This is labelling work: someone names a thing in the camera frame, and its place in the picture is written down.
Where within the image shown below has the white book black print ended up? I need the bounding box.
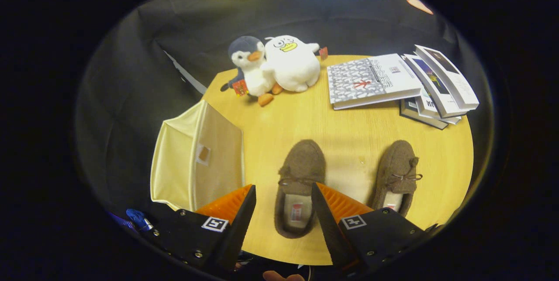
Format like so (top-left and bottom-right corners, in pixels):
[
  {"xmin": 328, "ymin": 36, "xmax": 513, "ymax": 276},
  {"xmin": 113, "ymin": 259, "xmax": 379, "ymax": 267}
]
[{"xmin": 414, "ymin": 87, "xmax": 462, "ymax": 125}]

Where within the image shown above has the grey patterned white book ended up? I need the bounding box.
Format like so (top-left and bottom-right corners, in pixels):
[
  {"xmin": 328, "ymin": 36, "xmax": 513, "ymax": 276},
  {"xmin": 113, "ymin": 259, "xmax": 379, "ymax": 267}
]
[{"xmin": 327, "ymin": 53, "xmax": 423, "ymax": 110}]

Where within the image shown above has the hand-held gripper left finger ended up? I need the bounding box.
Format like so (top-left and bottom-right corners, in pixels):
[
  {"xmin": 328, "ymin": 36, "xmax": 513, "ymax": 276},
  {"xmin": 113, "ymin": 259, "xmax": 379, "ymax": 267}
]
[{"xmin": 140, "ymin": 184, "xmax": 257, "ymax": 273}]

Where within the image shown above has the brown fuzzy slipper shoe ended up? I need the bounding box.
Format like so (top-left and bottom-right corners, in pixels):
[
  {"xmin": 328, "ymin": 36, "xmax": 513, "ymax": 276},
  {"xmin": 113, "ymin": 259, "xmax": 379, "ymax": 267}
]
[
  {"xmin": 369, "ymin": 140, "xmax": 423, "ymax": 218},
  {"xmin": 274, "ymin": 139, "xmax": 327, "ymax": 239}
]

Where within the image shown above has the grey white penguin plush toy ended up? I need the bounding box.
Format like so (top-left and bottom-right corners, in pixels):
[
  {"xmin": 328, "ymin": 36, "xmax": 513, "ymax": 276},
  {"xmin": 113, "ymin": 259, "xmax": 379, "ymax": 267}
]
[{"xmin": 220, "ymin": 36, "xmax": 283, "ymax": 107}]

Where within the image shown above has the beige fabric storage box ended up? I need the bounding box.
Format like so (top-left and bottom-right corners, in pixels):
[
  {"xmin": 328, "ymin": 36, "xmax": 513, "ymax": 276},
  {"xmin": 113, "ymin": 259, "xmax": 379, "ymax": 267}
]
[{"xmin": 150, "ymin": 99, "xmax": 245, "ymax": 212}]

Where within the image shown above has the white book blue photo cover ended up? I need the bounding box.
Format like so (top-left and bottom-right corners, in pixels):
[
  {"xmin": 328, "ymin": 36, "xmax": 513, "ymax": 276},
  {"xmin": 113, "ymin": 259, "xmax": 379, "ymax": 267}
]
[{"xmin": 402, "ymin": 53, "xmax": 470, "ymax": 119}]

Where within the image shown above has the white duck plush toy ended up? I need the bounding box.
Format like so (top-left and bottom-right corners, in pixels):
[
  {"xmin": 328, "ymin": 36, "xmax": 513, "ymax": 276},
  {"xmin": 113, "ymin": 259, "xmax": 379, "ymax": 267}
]
[{"xmin": 262, "ymin": 34, "xmax": 329, "ymax": 93}]

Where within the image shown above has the blue cloth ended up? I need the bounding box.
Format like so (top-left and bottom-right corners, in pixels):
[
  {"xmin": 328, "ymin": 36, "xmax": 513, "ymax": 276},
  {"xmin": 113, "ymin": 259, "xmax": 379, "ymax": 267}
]
[{"xmin": 126, "ymin": 209, "xmax": 153, "ymax": 232}]

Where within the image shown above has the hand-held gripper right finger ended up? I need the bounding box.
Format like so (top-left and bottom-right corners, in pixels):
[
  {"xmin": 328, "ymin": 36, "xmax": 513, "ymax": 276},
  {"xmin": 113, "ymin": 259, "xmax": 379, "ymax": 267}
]
[{"xmin": 311, "ymin": 182, "xmax": 439, "ymax": 275}]

